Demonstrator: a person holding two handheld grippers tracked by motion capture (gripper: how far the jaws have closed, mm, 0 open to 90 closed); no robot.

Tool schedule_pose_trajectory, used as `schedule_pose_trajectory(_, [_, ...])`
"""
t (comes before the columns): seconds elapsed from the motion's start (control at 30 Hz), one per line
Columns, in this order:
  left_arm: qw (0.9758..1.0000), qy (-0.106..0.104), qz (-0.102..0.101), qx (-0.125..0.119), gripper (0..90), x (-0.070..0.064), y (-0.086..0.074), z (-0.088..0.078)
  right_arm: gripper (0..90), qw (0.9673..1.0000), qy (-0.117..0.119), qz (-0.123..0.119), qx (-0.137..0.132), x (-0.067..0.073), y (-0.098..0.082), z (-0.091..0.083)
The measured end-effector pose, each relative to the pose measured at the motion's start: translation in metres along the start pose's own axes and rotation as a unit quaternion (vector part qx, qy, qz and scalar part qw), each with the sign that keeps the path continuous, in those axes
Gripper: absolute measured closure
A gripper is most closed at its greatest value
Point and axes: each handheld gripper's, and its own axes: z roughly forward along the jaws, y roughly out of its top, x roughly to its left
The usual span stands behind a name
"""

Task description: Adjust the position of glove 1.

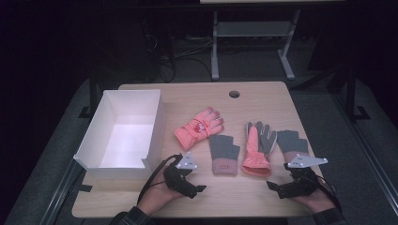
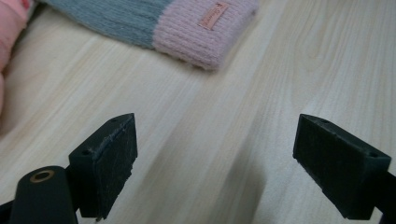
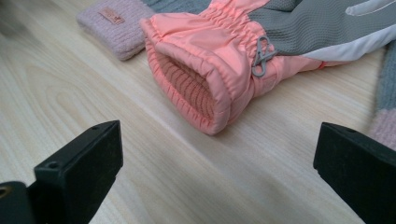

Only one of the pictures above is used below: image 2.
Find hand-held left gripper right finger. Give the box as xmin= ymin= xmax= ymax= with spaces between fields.
xmin=292 ymin=113 xmax=392 ymax=220

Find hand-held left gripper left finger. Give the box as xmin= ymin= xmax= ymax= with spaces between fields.
xmin=68 ymin=112 xmax=139 ymax=220

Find pink glove with red print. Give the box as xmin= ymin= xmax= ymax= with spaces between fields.
xmin=0 ymin=0 xmax=37 ymax=118

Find items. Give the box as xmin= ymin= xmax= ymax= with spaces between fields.
xmin=40 ymin=0 xmax=260 ymax=71

